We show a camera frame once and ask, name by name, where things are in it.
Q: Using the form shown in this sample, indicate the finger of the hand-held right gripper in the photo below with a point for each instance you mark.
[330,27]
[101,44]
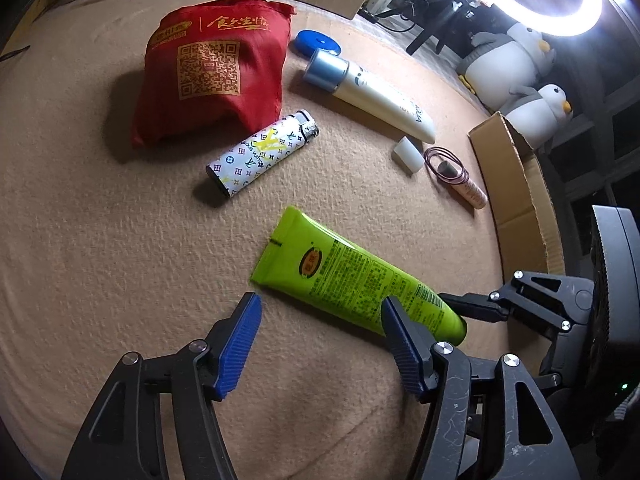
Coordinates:
[500,306]

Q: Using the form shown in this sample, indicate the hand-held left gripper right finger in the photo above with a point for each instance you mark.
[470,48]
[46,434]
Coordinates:
[400,345]

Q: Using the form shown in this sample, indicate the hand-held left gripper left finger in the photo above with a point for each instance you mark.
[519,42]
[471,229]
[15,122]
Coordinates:
[240,345]

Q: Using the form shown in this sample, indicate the green squeeze tube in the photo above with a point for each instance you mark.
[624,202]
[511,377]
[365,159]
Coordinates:
[340,270]

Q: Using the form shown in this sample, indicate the cardboard box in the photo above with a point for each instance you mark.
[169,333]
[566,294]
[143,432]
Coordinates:
[520,195]

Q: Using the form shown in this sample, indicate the red cloth bag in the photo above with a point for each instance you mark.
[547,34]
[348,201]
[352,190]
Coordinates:
[210,70]

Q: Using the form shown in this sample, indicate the small pink bottle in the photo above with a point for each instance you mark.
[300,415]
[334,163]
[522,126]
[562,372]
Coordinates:
[470,191]

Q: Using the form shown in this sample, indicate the beige blanket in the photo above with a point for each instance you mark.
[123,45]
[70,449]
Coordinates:
[125,260]

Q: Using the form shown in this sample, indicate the white plastic cap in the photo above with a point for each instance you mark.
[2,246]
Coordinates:
[407,156]

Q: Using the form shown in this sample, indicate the small penguin plush toy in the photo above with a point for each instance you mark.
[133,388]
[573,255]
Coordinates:
[537,117]

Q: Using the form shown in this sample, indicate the white patterned lighter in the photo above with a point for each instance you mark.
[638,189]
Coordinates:
[260,157]

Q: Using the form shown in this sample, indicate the large penguin plush toy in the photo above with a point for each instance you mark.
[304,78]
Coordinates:
[505,67]

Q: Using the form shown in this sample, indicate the white tube with blue cap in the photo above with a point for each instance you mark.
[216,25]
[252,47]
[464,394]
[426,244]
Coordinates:
[375,92]

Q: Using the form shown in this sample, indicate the black tripod stand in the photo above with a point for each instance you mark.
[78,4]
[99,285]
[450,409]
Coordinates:
[425,35]

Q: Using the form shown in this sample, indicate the blue round lid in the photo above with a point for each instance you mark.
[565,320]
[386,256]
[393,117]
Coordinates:
[312,40]

